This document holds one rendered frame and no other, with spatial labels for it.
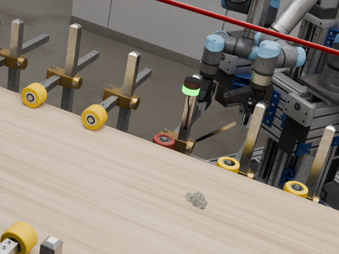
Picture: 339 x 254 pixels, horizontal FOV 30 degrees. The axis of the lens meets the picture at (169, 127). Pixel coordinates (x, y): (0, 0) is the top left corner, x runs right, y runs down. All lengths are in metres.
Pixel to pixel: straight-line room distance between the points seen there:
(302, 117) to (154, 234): 1.03
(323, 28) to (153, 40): 2.66
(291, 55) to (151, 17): 3.08
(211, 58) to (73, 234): 1.06
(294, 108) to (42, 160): 1.11
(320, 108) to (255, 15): 0.46
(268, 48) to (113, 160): 0.66
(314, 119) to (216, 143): 1.62
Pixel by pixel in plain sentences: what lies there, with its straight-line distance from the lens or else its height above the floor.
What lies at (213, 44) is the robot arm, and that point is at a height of 1.16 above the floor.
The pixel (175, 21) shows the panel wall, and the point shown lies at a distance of 5.20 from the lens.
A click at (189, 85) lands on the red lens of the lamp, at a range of 2.21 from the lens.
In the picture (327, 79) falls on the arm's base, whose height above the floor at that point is 1.08.
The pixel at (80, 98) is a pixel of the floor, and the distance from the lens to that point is 4.44.
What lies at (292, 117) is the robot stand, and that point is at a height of 0.91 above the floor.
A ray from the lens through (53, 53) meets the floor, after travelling 5.07.
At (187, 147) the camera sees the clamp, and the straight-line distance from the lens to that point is 2.38.
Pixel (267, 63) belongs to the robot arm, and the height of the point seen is 1.24.
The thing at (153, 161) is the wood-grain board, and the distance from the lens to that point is 2.16.
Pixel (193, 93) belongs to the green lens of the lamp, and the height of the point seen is 1.10.
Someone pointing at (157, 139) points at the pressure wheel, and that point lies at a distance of 2.28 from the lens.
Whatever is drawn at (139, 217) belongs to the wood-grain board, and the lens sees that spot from 1.90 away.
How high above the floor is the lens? 2.05
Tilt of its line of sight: 29 degrees down
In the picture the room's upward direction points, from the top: 12 degrees clockwise
